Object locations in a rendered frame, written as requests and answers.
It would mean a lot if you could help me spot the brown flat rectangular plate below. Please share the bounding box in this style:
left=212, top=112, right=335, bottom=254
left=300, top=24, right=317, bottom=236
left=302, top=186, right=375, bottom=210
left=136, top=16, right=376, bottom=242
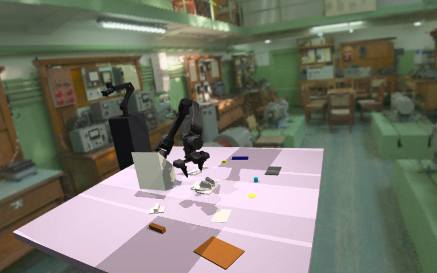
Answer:
left=193, top=236, right=245, bottom=270

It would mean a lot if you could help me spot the brown rectangular block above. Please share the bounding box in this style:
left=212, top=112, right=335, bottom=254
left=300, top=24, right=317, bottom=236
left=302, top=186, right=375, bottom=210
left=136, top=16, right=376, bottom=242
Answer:
left=149, top=223, right=166, bottom=234

